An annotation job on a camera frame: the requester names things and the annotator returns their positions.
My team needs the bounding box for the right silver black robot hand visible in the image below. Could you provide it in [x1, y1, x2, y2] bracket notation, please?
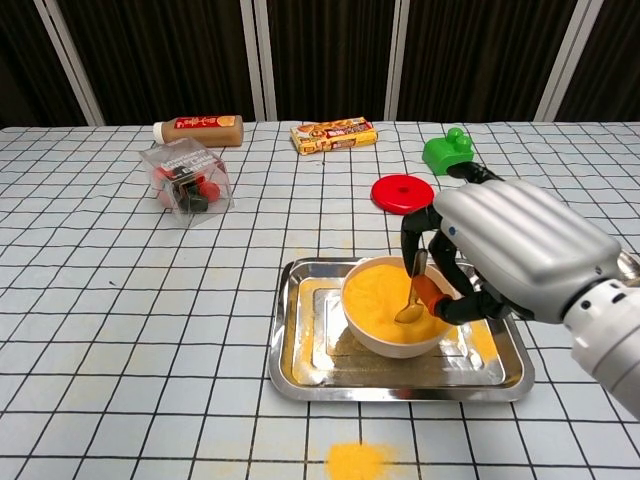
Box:
[400, 162, 624, 326]

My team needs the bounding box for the metal spoon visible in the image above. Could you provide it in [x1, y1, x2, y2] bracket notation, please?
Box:
[393, 249, 429, 325]

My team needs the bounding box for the white bowl of yellow powder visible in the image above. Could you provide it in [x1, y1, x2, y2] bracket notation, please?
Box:
[341, 255, 460, 359]

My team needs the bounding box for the rectangular steel tray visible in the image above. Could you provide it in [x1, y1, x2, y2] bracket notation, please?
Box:
[268, 256, 536, 403]

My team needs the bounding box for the white grid-patterned tablecloth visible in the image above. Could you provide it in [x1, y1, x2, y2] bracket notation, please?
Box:
[0, 119, 640, 480]

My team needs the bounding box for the green toy building block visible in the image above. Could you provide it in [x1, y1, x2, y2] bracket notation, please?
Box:
[421, 127, 475, 177]

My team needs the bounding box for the red plastic disc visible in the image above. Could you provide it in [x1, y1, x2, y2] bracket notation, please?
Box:
[370, 173, 435, 217]

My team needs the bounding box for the yellow curry box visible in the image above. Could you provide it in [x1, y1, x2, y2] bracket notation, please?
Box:
[290, 117, 379, 157]

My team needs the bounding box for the spilled yellow powder heap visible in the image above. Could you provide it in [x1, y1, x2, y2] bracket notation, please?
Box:
[324, 441, 401, 480]

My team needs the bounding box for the brown drink bottle red label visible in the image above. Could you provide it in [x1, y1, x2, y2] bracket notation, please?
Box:
[152, 114, 244, 148]

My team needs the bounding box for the clear box of coffee capsules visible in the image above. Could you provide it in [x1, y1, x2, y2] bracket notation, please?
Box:
[139, 137, 236, 230]

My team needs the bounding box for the dark folding screen white frame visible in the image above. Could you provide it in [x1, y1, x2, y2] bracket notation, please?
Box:
[0, 0, 640, 128]

